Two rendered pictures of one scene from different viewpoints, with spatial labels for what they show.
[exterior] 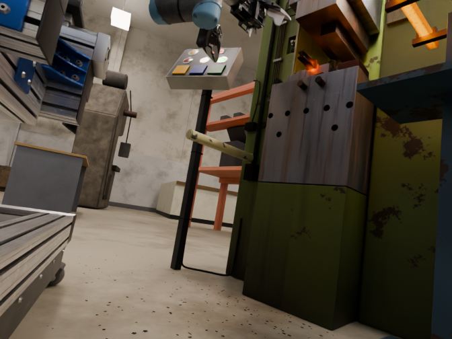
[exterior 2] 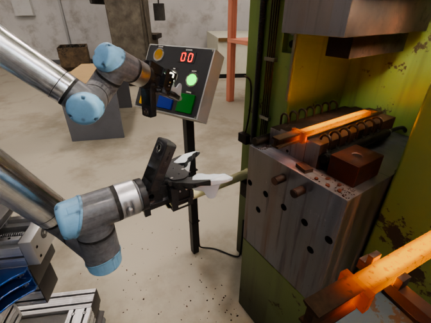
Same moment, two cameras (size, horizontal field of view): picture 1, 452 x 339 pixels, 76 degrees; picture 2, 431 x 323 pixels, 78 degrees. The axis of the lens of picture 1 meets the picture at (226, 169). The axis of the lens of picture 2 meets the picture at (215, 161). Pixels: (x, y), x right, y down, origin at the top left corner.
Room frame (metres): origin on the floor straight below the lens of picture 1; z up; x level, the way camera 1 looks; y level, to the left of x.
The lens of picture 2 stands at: (0.40, -0.21, 1.32)
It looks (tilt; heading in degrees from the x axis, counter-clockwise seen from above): 30 degrees down; 12
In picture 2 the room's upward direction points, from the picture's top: straight up
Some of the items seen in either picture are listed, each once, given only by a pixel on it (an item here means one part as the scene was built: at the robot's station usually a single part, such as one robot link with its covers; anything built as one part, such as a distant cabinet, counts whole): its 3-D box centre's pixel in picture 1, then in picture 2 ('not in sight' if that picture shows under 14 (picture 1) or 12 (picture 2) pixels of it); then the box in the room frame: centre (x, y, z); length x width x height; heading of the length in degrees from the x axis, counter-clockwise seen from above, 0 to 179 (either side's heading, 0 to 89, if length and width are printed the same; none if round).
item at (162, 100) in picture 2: (198, 70); (166, 99); (1.41, 0.22, 1.01); 0.07 x 0.05 x 0.07; 71
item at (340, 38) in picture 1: (340, 44); (369, 42); (1.36, -0.47, 1.24); 0.30 x 0.07 x 0.06; 136
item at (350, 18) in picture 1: (334, 27); (360, 13); (1.35, -0.43, 1.32); 0.42 x 0.20 x 0.10; 136
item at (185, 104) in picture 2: (216, 70); (185, 103); (1.38, 0.12, 1.01); 0.07 x 0.05 x 0.07; 71
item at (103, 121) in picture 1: (99, 138); (131, 6); (5.92, 2.68, 1.39); 1.46 x 1.25 x 2.78; 18
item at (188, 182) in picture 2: (267, 7); (191, 181); (0.87, -0.05, 1.00); 0.09 x 0.05 x 0.02; 100
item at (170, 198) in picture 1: (198, 204); (246, 51); (7.66, 0.56, 0.42); 2.20 x 1.78 x 0.83; 20
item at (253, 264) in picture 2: (322, 247); (311, 273); (1.31, -0.47, 0.23); 0.56 x 0.38 x 0.47; 136
